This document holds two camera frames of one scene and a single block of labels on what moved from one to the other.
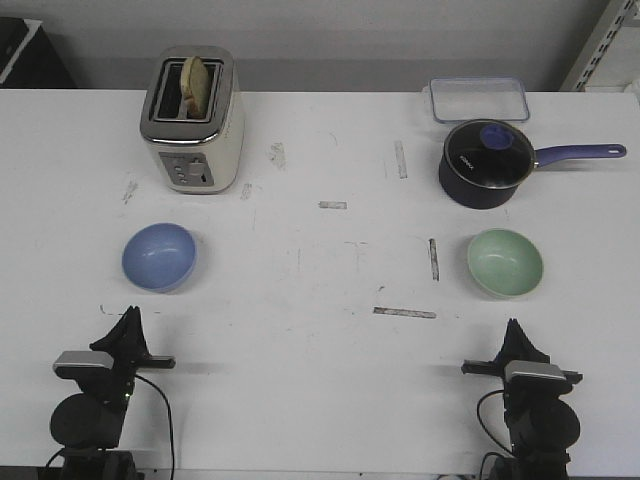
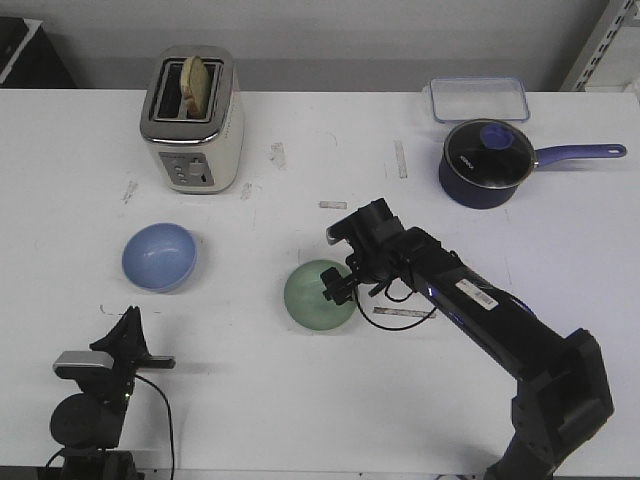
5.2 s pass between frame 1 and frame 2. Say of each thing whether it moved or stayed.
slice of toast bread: stayed
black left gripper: stayed
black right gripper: moved
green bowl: moved
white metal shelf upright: stayed
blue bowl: stayed
